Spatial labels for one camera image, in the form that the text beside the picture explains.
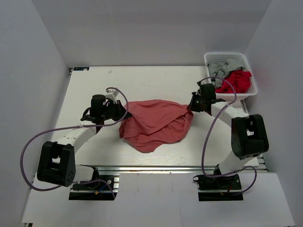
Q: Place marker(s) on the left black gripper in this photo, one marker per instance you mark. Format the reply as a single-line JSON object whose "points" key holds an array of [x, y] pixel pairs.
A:
{"points": [[120, 110]]}

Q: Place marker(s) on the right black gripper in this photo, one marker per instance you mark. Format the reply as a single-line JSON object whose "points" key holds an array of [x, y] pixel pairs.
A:
{"points": [[194, 108]]}

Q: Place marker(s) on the salmon red t-shirt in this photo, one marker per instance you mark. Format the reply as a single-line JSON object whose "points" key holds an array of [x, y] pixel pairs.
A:
{"points": [[154, 123]]}

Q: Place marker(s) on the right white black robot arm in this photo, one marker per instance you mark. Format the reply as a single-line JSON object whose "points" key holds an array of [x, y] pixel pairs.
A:
{"points": [[248, 132]]}

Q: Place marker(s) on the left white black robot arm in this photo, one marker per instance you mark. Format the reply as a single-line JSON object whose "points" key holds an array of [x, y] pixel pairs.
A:
{"points": [[57, 160]]}

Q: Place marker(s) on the grey t-shirt in basket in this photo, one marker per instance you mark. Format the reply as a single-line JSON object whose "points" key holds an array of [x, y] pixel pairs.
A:
{"points": [[222, 70]]}

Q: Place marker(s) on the bright red t-shirt in basket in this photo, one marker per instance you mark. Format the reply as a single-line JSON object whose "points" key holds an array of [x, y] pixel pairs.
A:
{"points": [[240, 81]]}

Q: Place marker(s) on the blue table label sticker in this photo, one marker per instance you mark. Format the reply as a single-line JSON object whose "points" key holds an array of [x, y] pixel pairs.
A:
{"points": [[80, 68]]}

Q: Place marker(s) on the white plastic laundry basket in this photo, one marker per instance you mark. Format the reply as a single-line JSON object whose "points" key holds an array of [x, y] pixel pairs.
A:
{"points": [[222, 56]]}

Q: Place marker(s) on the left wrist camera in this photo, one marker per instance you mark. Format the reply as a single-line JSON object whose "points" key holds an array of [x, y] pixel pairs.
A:
{"points": [[111, 94]]}

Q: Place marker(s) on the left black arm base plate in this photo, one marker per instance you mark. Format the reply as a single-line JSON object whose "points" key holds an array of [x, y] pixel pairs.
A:
{"points": [[97, 191]]}

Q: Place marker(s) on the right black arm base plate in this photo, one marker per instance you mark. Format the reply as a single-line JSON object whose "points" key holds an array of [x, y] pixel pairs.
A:
{"points": [[226, 188]]}

